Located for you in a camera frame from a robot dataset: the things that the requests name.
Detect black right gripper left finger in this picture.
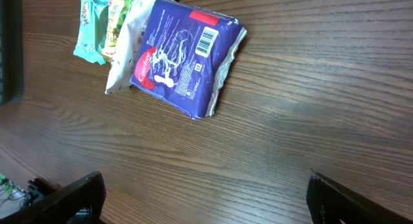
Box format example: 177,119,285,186
1,171,106,224

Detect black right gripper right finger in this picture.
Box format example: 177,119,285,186
306,172,412,224

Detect mint green wipes pack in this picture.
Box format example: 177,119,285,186
74,0,109,65

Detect purple Carefree pad pack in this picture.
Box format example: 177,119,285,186
130,0,247,119

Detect white tube gold cap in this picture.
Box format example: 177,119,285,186
105,0,156,94

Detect green yellow snack packet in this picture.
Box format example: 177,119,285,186
101,0,133,62

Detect dark grey plastic basket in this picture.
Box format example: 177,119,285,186
1,0,24,106

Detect circuit board with wires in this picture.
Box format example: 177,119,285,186
1,174,62,219

